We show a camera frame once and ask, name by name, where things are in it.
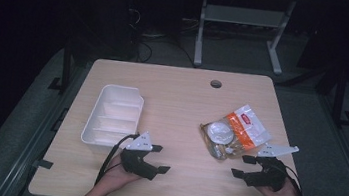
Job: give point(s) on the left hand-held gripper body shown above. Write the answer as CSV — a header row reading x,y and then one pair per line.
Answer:
x,y
137,160

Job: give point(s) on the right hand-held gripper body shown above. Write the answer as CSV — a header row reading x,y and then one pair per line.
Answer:
x,y
268,175

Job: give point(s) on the clear snack bag orange label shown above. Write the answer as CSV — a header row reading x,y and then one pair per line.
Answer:
x,y
242,133

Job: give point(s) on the white plastic bin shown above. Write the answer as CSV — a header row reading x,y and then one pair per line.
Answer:
x,y
114,117

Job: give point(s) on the person's left hand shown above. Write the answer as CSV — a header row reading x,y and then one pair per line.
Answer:
x,y
117,176

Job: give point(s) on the grey table grommet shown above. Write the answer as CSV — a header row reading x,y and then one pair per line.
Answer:
x,y
215,84

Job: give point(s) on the black metal stand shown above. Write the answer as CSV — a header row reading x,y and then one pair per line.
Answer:
x,y
66,68
339,98

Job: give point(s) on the dark table edge bracket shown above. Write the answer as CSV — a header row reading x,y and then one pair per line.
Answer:
x,y
43,164

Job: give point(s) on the white metal table frame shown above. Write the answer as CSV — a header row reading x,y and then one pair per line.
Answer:
x,y
239,16

